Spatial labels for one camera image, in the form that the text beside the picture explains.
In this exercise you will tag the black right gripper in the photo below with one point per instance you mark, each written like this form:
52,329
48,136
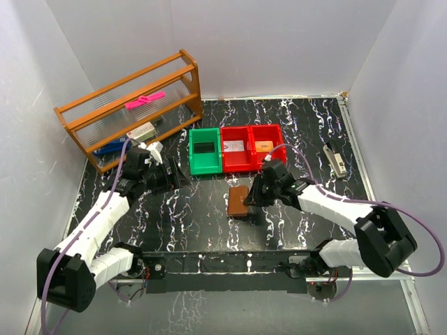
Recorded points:
255,197

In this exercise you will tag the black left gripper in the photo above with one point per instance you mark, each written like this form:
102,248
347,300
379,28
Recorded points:
174,181

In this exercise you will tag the brown leather card holder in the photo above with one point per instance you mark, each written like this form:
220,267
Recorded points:
236,207

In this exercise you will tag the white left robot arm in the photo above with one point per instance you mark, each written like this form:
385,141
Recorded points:
70,274

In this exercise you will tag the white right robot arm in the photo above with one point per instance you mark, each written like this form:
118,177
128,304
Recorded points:
382,241

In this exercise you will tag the orange card in bin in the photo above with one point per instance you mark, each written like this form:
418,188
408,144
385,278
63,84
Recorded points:
264,146

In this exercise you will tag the white card in bin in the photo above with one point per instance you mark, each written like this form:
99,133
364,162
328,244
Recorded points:
233,146

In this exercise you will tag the green plastic bin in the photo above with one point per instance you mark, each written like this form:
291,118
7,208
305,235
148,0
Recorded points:
205,153

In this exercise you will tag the red plastic bin right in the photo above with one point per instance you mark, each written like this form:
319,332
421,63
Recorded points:
264,138

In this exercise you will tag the red plastic bin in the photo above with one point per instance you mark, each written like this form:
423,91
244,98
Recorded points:
236,161
264,138

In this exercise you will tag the red plastic bin middle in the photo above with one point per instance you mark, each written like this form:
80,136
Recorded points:
236,161

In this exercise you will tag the white red small box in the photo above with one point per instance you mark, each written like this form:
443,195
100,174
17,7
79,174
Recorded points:
143,132

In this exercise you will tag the blue stapler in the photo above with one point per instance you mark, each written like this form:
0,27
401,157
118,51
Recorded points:
111,147

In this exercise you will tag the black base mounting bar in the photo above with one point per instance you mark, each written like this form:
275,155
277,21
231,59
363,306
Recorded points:
297,272

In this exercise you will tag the grey metal stapler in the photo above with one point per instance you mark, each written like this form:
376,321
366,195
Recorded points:
333,154

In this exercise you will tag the pink plastic clip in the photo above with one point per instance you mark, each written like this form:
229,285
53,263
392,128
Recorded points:
144,100

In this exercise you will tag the wooden shelf rack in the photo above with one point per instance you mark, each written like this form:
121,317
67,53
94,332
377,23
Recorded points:
166,94

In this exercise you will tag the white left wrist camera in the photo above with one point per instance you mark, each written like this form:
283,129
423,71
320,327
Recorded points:
155,149

